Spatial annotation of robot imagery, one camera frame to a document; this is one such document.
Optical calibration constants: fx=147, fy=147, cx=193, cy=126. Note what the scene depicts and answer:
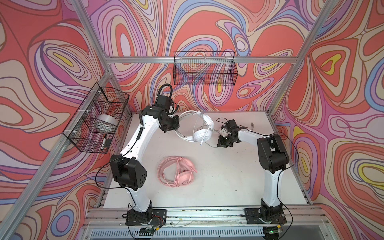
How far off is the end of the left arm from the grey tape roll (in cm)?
25

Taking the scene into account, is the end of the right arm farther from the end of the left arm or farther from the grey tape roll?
A: the grey tape roll

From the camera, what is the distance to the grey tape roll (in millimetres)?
716

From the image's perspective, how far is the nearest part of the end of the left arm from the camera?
0.58 m

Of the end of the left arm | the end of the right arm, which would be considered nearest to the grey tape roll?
the end of the left arm
